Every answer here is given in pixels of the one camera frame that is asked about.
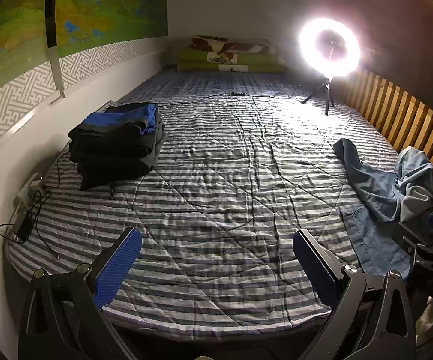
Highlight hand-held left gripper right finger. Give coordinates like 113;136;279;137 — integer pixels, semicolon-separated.
292;229;417;360

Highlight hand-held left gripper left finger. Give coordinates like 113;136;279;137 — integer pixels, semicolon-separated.
18;227;143;360

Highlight light blue denim jeans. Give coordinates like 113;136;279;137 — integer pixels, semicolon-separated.
332;138;433;280

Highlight black charger adapter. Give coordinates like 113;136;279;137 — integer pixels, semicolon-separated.
12;213;34;243

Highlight black folded clothes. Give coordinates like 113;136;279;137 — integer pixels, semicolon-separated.
68;125;158;192

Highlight grey folded garment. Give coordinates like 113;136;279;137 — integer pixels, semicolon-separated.
141;118;170;170

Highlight striped bed quilt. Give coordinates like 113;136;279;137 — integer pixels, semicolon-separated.
4;68;414;340

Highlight black tripod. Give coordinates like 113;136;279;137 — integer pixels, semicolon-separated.
301;39;338;116

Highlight green floral folded blanket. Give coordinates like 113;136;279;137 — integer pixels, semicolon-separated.
177;35;288;73

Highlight black and white curved pole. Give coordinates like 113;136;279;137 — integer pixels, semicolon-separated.
45;0;67;100

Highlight white power strip with cables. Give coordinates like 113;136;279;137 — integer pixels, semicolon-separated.
0;146;75;260

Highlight wooden slat bed rail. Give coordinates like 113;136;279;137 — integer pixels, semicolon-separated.
332;68;433;193

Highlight white bed frame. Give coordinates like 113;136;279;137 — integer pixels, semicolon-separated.
0;39;179;346

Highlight ring light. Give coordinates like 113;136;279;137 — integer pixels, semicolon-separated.
298;17;362;81

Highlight green wall map poster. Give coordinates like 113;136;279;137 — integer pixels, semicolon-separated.
0;0;169;100

